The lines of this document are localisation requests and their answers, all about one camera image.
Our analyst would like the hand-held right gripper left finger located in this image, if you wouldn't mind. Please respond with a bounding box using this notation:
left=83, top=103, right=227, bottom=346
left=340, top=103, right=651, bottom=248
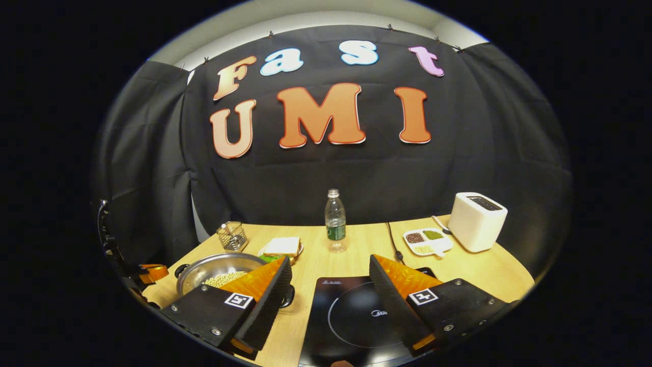
left=159, top=256, right=294, bottom=360

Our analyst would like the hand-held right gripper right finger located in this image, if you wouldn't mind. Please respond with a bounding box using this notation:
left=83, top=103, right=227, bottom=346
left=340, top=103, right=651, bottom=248
left=369, top=254, right=512, bottom=357

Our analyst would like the black induction cooktop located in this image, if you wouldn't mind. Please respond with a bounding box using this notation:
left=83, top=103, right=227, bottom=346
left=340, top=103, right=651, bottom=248
left=298, top=268, right=439, bottom=367

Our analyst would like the pile of yellow soybeans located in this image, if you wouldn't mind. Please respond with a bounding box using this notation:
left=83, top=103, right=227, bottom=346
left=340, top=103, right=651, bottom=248
left=203, top=271, right=248, bottom=288

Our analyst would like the stainless steel pot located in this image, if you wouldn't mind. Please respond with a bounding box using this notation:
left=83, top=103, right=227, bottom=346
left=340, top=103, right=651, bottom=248
left=175, top=252, right=296, bottom=309

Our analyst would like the white divided plate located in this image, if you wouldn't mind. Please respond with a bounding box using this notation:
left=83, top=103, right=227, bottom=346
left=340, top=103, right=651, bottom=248
left=402, top=228, right=454, bottom=258

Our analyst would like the clear plastic water bottle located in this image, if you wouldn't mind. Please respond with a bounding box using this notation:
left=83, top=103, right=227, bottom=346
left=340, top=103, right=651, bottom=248
left=325, top=189, right=347, bottom=253

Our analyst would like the white toaster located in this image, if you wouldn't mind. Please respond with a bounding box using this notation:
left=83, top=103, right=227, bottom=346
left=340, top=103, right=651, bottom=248
left=448, top=192, right=508, bottom=253

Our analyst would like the black backdrop cloth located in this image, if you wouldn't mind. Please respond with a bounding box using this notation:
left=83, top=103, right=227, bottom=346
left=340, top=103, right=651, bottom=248
left=92, top=25, right=574, bottom=278

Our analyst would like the black power cable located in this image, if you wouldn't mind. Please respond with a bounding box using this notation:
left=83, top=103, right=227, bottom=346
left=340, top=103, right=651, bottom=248
left=386, top=222, right=406, bottom=266

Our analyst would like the wire mesh holder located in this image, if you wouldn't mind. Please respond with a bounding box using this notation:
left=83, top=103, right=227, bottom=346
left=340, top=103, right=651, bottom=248
left=216, top=221, right=249, bottom=252

